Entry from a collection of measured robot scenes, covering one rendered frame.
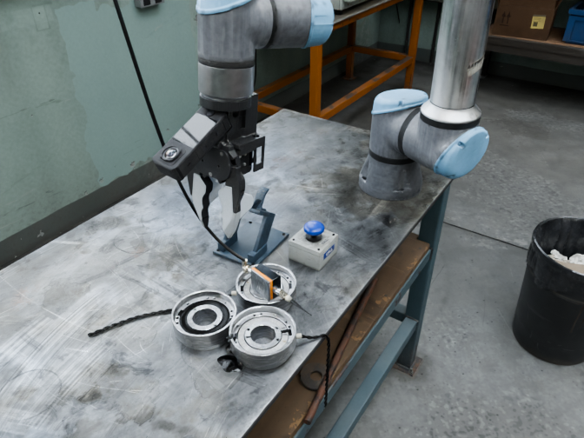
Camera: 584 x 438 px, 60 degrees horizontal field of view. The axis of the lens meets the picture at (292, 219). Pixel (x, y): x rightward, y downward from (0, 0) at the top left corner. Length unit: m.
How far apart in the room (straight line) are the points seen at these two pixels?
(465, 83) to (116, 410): 0.80
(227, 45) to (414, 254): 0.94
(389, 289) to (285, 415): 0.45
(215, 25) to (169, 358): 0.50
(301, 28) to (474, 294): 1.68
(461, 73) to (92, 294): 0.78
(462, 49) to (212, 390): 0.71
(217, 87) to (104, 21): 1.92
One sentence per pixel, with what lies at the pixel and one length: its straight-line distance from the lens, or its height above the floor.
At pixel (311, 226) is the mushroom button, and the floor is 0.87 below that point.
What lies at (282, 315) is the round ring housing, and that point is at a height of 0.83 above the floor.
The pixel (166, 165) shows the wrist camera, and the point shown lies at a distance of 0.67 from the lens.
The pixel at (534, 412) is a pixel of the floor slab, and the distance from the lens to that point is 1.90.
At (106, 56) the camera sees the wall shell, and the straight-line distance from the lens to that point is 2.60.
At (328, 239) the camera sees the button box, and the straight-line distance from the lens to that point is 0.98.
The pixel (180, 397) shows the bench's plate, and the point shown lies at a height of 0.80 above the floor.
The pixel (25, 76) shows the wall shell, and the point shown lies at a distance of 2.39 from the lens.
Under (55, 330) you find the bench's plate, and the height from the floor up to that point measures 0.80.
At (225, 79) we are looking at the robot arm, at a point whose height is 1.21.
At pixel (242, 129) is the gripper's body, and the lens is 0.75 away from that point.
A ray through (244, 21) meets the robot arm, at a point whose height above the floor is 1.28.
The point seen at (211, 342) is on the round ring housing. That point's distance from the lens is 0.83.
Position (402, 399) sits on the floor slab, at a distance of 1.80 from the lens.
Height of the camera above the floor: 1.43
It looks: 35 degrees down
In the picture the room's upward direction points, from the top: straight up
